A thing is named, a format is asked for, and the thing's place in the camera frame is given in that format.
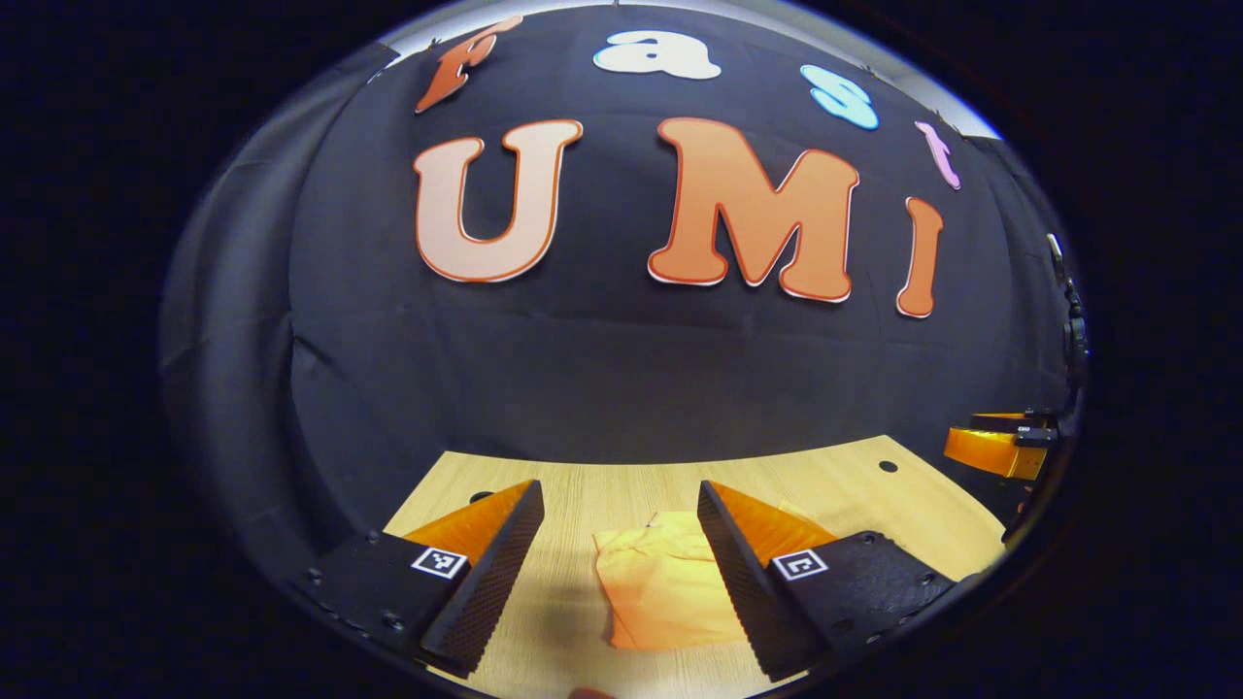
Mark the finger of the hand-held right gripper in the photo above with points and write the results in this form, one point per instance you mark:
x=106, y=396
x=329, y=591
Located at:
x=986, y=450
x=1010, y=420

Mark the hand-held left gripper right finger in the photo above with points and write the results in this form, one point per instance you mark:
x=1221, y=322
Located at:
x=740, y=582

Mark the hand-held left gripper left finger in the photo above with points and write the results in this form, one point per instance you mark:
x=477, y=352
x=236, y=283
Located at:
x=490, y=573

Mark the orange polo T-shirt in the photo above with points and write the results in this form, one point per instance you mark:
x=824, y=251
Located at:
x=660, y=582

